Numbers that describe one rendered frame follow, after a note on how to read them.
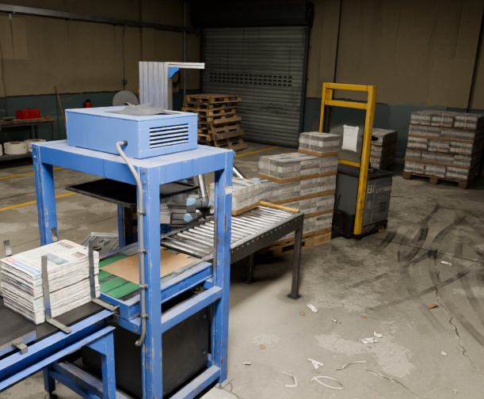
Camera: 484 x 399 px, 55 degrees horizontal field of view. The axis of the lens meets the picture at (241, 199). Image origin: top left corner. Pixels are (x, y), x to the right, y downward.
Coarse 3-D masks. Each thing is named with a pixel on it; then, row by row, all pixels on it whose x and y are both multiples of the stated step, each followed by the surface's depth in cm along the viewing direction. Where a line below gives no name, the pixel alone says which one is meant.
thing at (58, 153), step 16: (48, 144) 267; (64, 144) 271; (48, 160) 262; (64, 160) 253; (80, 160) 245; (96, 160) 237; (112, 160) 230; (144, 160) 235; (160, 160) 236; (176, 160) 236; (192, 160) 242; (208, 160) 253; (224, 160) 265; (112, 176) 232; (128, 176) 225; (160, 176) 225; (176, 176) 234; (192, 176) 244
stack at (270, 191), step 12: (264, 180) 506; (300, 180) 513; (312, 180) 524; (264, 192) 484; (276, 192) 495; (288, 192) 505; (300, 192) 517; (312, 192) 528; (288, 204) 509; (300, 204) 521; (312, 204) 533; (312, 228) 543; (276, 240) 512; (312, 240) 548; (264, 252) 503; (276, 252) 515; (288, 252) 527; (240, 264) 486
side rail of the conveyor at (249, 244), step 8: (296, 216) 398; (280, 224) 377; (288, 224) 388; (296, 224) 400; (264, 232) 357; (272, 232) 368; (280, 232) 379; (288, 232) 390; (240, 240) 340; (248, 240) 340; (256, 240) 349; (264, 240) 359; (272, 240) 370; (232, 248) 325; (240, 248) 333; (248, 248) 342; (256, 248) 351; (208, 256) 308; (232, 256) 327; (240, 256) 335
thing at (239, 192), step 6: (210, 186) 402; (234, 186) 396; (240, 186) 397; (246, 186) 398; (210, 192) 404; (234, 192) 388; (240, 192) 391; (246, 192) 400; (234, 198) 390; (240, 198) 393; (234, 204) 391; (240, 204) 396; (234, 210) 392
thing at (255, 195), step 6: (234, 180) 416; (240, 180) 416; (246, 180) 416; (252, 180) 417; (252, 186) 405; (258, 186) 414; (252, 192) 407; (258, 192) 416; (252, 198) 410; (258, 198) 419
